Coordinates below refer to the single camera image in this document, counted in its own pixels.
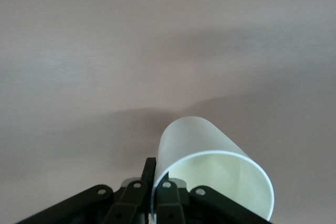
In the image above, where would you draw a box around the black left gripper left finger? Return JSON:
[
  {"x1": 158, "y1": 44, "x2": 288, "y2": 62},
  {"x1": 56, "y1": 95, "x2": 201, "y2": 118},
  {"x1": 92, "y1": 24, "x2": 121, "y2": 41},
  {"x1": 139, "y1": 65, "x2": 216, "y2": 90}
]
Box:
[{"x1": 20, "y1": 157, "x2": 158, "y2": 224}]

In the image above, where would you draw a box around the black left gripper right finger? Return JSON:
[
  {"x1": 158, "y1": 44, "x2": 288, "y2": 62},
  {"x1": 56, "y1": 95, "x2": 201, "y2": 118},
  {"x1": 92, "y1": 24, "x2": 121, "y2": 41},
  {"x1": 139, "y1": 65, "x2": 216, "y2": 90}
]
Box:
[{"x1": 154, "y1": 172, "x2": 270, "y2": 224}]

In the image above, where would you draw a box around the white IKEA cup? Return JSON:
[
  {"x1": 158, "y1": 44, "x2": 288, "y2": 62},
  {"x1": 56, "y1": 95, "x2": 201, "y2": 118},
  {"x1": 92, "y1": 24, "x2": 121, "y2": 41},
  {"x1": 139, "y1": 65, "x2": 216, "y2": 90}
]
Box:
[{"x1": 150, "y1": 115, "x2": 276, "y2": 222}]

